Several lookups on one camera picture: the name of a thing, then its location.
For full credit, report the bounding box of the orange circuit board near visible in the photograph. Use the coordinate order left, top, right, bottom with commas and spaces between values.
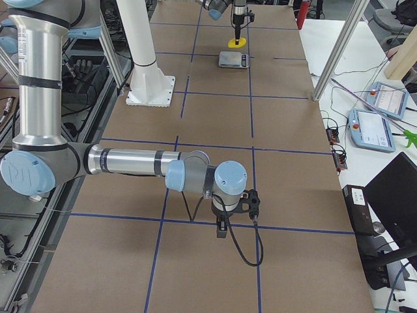
331, 143, 347, 173

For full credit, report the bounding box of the near teach pendant tablet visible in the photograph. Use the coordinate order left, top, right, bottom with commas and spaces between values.
348, 108, 395, 153

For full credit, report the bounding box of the orange circuit board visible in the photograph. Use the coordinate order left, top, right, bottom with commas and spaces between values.
331, 143, 347, 173
324, 117, 339, 145

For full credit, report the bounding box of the green tipped grabber stick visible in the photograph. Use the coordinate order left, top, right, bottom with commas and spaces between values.
331, 77, 417, 148

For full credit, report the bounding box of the far teach pendant tablet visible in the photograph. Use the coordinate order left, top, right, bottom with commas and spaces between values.
366, 82, 409, 120

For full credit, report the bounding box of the orange circuit board far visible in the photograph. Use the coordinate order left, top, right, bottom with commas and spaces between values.
324, 117, 339, 145

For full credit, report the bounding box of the teach pendant tablet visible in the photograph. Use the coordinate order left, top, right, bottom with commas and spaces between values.
348, 108, 395, 153
366, 82, 409, 120

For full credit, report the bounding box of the black computer monitor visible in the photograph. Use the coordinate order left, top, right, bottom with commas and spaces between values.
364, 152, 416, 248

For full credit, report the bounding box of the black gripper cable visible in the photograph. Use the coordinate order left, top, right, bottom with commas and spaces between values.
181, 192, 264, 267

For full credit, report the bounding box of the digital kitchen scale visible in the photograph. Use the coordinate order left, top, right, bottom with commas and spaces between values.
218, 51, 250, 68

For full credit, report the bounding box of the black mini pc box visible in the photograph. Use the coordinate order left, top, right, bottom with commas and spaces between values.
342, 185, 375, 236

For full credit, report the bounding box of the red cylinder tube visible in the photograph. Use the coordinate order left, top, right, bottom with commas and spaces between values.
296, 0, 310, 30

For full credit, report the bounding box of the white camera mast pedestal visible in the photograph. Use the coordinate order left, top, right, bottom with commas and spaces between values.
117, 0, 175, 107

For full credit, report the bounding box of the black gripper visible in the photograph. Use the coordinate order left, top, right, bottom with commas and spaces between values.
211, 204, 232, 238
232, 5, 245, 45

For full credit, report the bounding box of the aluminium frame post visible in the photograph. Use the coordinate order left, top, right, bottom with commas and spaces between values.
312, 0, 369, 101

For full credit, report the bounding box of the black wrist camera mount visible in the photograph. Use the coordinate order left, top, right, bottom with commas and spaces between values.
233, 189, 261, 225

